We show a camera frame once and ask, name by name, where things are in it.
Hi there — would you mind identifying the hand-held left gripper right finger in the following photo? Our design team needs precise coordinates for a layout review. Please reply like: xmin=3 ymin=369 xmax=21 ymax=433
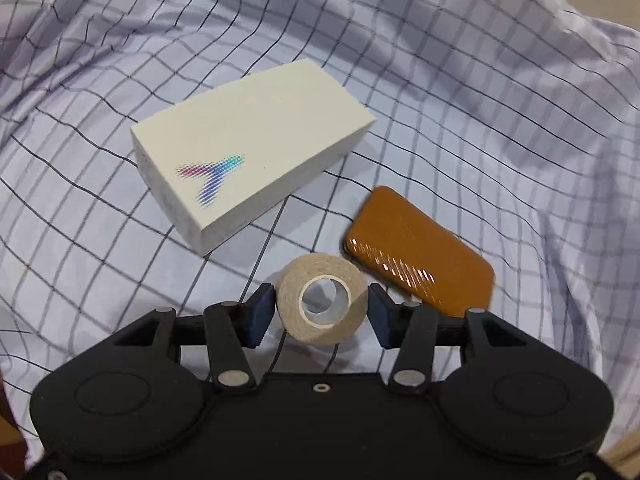
xmin=368 ymin=284 xmax=528 ymax=392

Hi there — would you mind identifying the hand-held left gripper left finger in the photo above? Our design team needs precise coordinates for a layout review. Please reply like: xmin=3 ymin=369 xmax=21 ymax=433
xmin=114 ymin=282 xmax=276 ymax=391

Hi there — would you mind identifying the beige tape roll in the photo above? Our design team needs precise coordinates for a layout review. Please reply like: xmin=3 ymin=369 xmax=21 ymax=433
xmin=276 ymin=254 xmax=370 ymax=346

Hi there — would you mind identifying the brown leather case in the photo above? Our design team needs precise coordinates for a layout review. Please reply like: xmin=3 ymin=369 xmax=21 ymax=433
xmin=341 ymin=185 xmax=497 ymax=319

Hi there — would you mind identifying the white cardboard box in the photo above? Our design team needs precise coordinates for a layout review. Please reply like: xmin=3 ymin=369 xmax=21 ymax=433
xmin=130 ymin=57 xmax=377 ymax=257

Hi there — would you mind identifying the white checked bed sheet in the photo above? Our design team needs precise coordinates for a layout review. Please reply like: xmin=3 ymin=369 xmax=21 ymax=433
xmin=0 ymin=0 xmax=640 ymax=463

